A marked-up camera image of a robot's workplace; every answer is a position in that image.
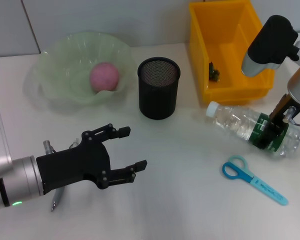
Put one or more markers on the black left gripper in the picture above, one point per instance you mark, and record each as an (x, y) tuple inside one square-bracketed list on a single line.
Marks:
[(76, 167)]

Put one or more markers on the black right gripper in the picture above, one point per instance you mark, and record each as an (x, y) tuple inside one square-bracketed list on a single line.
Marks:
[(281, 110)]

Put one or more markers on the clear green-label water bottle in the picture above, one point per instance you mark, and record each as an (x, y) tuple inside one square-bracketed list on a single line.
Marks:
[(230, 120)]

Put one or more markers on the pink peach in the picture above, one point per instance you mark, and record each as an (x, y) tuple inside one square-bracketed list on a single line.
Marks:
[(103, 75)]

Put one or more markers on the green plastic wrapper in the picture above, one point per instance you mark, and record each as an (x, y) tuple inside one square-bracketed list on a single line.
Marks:
[(214, 73)]

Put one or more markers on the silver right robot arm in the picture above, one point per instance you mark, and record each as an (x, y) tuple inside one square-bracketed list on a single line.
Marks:
[(270, 42)]

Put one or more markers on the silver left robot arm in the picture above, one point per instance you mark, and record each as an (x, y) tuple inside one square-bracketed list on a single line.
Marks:
[(20, 178)]

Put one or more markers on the blue scissors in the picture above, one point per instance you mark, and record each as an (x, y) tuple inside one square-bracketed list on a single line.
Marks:
[(265, 188)]

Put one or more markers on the black mesh pen holder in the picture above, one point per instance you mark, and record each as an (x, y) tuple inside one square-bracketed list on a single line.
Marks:
[(157, 100)]

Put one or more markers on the silver ballpoint pen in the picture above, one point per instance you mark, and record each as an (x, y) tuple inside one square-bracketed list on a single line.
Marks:
[(56, 200)]

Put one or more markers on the translucent green fruit plate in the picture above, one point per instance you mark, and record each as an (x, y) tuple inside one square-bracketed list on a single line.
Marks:
[(65, 55)]

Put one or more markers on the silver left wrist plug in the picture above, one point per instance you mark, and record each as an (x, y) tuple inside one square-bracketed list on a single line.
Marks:
[(47, 147)]

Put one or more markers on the yellow plastic bin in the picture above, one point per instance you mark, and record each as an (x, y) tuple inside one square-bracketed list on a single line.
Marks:
[(215, 37)]

